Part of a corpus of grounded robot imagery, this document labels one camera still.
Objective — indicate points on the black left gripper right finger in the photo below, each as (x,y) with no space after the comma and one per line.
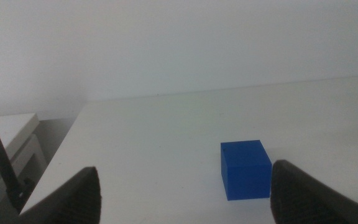
(300,199)

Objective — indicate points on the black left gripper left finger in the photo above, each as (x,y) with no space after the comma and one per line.
(76,199)

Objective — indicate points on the blue cube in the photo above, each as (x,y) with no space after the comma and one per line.
(246,174)

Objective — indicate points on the white side cabinet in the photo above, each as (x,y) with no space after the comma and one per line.
(8,130)

